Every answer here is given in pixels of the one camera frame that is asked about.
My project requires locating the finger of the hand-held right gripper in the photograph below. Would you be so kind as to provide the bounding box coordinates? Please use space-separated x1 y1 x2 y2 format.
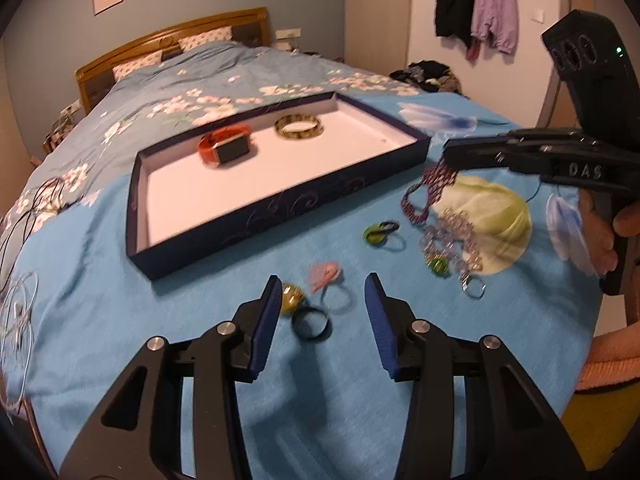
497 128 598 147
442 136 548 175

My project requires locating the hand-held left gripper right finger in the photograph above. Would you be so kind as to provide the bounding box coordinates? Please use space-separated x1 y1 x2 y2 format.
364 272 587 480

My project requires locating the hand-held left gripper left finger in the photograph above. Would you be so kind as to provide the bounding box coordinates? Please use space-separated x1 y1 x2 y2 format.
60 274 284 480

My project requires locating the yellow green stone ring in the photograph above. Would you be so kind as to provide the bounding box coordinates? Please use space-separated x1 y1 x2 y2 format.
279 284 305 316

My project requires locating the black hair tie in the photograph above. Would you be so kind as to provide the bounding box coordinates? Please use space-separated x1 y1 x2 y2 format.
291 307 332 342

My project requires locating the pink flower ring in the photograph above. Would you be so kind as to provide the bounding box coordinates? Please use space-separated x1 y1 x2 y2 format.
308 261 352 314

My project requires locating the green flower hair tie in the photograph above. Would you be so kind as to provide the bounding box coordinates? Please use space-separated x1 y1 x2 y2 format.
364 219 405 253

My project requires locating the clear crystal bead bracelet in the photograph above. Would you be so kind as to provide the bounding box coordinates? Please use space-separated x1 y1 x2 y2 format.
420 207 484 281

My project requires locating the silver key ring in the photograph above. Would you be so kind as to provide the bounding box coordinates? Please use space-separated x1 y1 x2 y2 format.
460 275 487 301

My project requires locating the dark blue tray box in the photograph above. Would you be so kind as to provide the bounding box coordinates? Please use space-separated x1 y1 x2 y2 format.
126 91 432 282

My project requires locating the person's right hand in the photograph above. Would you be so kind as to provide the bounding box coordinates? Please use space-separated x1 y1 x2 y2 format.
579 191 640 282

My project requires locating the wooden door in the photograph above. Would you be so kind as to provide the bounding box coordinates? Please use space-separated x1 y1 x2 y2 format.
537 0 601 128

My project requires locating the pile of dark clothes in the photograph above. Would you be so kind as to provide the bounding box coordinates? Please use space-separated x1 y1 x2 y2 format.
390 61 463 96

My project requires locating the blue floral blanket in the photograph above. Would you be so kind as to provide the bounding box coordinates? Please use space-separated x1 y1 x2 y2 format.
0 42 606 480

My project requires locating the purple jacket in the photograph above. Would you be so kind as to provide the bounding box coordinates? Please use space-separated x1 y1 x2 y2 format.
466 0 521 64

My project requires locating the black jacket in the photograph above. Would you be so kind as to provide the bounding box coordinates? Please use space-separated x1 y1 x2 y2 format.
434 0 478 49

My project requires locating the orange smartwatch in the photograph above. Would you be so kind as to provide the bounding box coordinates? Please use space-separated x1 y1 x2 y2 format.
198 125 257 167

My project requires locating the green yellow bangle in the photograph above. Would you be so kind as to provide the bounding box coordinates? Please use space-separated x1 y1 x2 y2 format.
275 114 323 140

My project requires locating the orange fuzzy cloth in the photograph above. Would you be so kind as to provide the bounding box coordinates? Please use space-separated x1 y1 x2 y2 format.
582 324 640 397

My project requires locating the cluttered bedside table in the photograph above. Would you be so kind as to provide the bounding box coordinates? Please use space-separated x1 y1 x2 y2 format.
42 101 83 155

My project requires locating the floral pillow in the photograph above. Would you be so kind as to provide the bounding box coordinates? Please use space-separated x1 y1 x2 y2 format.
112 52 163 81
179 27 233 54

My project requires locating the wooden headboard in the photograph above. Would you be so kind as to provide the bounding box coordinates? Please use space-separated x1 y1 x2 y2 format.
75 7 271 113

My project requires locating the white wall socket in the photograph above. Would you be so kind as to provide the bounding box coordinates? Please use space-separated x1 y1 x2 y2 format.
275 29 303 51

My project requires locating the white cable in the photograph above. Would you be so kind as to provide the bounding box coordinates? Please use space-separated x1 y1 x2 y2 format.
0 270 41 411

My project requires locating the black cable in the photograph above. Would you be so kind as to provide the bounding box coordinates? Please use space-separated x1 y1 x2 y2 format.
0 177 67 281

